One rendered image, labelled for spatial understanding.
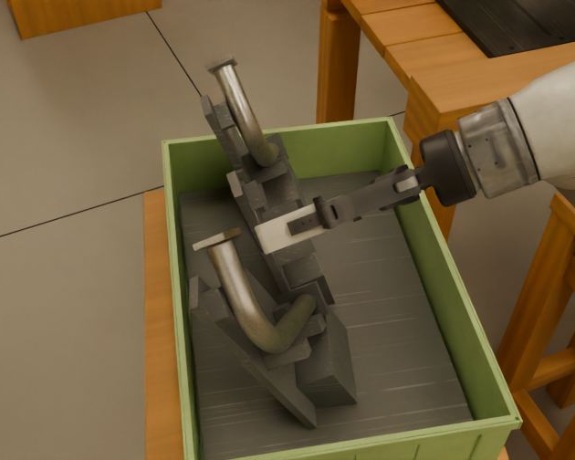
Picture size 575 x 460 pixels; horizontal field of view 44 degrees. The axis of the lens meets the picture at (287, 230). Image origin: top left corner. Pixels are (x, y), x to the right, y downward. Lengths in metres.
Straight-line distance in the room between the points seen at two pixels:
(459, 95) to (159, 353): 0.78
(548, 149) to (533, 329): 0.95
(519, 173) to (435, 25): 1.07
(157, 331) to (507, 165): 0.69
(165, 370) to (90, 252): 1.31
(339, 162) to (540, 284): 0.49
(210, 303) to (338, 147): 0.59
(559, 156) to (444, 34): 1.04
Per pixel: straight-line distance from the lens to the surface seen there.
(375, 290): 1.18
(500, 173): 0.72
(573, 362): 1.95
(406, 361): 1.10
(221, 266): 0.80
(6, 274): 2.46
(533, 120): 0.71
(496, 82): 1.56
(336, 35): 2.01
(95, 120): 2.96
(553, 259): 1.48
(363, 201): 0.68
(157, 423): 1.12
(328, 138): 1.31
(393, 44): 1.68
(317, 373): 0.99
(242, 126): 1.03
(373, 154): 1.36
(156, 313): 1.23
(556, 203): 1.41
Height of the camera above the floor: 1.77
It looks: 47 degrees down
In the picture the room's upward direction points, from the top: straight up
